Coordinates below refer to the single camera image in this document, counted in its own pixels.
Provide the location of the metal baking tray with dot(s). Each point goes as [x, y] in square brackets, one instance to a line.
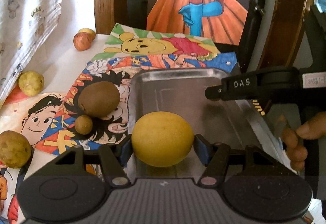
[182, 91]

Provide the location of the large brown kiwi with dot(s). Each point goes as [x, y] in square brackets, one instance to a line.
[99, 99]

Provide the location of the colourful anime drawing mat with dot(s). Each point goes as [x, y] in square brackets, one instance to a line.
[47, 120]

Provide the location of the yellow green guava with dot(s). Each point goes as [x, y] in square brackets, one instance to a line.
[31, 83]

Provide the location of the Winnie the Pooh drawing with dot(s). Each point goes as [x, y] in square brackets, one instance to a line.
[127, 41]

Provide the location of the small brown fruit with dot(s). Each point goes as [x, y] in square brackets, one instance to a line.
[83, 125]

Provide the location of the green yellow mango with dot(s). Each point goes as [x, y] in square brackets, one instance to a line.
[15, 149]

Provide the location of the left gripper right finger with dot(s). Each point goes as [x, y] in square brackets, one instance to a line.
[215, 157]

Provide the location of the large yellow round fruit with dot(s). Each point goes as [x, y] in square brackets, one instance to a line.
[162, 139]

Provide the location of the yellow apple behind red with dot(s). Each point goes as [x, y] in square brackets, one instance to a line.
[88, 30]

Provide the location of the orange dress lady poster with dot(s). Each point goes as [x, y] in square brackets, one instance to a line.
[220, 20]

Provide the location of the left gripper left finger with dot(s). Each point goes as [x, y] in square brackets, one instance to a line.
[114, 158]

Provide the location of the cartoon print white cloth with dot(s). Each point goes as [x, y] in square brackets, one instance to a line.
[25, 25]

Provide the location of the person's right hand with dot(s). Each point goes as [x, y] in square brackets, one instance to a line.
[297, 153]

